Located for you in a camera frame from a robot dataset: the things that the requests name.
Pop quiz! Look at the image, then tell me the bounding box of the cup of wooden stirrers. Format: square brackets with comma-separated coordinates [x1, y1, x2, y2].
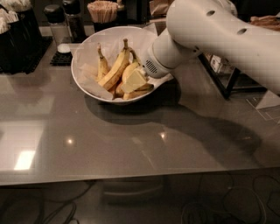
[87, 0, 118, 32]

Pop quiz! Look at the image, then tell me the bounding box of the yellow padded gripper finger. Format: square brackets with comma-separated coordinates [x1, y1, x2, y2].
[121, 68, 147, 94]

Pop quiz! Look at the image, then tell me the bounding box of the white ceramic bowl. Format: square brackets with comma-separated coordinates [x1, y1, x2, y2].
[70, 25, 172, 105]

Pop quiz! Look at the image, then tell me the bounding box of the long middle yellow banana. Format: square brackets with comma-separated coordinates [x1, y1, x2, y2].
[98, 38, 130, 90]

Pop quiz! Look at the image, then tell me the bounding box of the black container with packets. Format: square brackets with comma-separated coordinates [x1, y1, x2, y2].
[0, 0, 42, 74]

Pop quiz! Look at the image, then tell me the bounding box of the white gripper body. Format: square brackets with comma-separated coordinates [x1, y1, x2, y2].
[141, 45, 170, 79]

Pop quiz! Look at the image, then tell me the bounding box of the bottom yellow banana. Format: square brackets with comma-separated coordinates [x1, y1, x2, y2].
[123, 90, 149, 100]

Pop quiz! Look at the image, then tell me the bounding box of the brown napkin dispenser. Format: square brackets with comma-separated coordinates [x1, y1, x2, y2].
[149, 0, 174, 23]

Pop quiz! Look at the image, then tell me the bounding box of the back hidden yellow banana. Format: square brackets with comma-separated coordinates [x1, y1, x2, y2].
[130, 49, 141, 65]

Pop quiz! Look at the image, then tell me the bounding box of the black wire condiment rack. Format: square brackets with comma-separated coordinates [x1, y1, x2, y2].
[199, 53, 266, 99]

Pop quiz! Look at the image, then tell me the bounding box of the dark shaker black lid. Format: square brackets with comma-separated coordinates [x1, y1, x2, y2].
[62, 0, 87, 43]

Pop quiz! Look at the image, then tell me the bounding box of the clear shaker black lid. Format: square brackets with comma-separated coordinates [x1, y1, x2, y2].
[44, 4, 71, 46]

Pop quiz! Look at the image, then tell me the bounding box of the small left yellow banana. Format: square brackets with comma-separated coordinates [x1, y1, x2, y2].
[96, 44, 109, 81]

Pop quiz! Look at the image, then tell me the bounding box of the curved front yellow banana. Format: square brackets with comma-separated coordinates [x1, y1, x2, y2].
[121, 62, 152, 94]

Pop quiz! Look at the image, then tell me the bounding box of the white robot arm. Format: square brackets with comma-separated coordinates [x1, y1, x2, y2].
[139, 0, 280, 95]

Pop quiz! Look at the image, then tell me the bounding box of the black rubber mat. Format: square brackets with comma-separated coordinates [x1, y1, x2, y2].
[21, 36, 73, 74]

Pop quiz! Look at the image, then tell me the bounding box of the white paper bowl liner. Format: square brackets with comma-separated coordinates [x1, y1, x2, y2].
[76, 22, 175, 102]

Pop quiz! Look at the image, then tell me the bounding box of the small white lid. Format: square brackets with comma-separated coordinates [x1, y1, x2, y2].
[57, 44, 71, 53]

